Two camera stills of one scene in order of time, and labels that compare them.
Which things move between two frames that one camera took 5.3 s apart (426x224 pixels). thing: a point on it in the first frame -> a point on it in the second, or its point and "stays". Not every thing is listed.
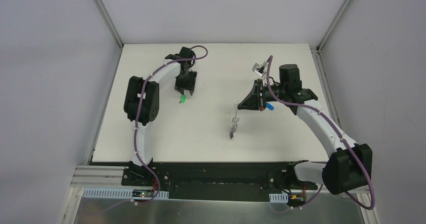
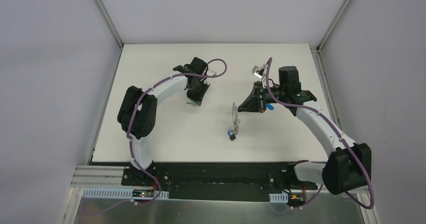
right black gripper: x=259 y=94 stays
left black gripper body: x=185 y=81 -> x=196 y=91
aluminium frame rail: x=101 y=177 stays
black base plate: x=215 y=182 stays
